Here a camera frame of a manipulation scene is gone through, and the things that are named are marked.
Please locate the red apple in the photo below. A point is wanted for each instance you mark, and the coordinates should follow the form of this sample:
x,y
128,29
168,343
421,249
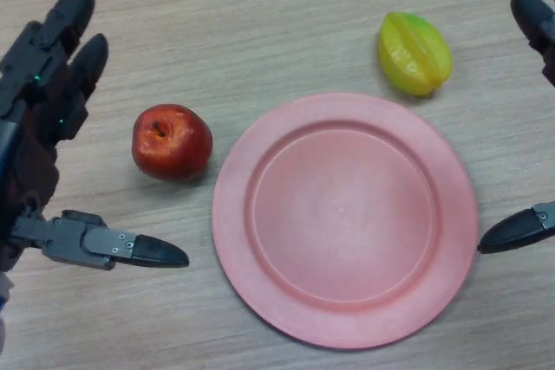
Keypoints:
x,y
173,142

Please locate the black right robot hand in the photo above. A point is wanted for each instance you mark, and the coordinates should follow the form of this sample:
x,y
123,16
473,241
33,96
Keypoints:
x,y
533,14

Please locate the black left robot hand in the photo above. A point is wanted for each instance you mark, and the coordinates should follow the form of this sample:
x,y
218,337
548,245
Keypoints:
x,y
34,170

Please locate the yellow green starfruit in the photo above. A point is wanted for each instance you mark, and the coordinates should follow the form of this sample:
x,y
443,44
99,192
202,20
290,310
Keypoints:
x,y
412,53

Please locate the pink round plate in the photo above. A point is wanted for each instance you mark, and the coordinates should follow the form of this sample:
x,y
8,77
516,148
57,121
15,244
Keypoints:
x,y
344,218

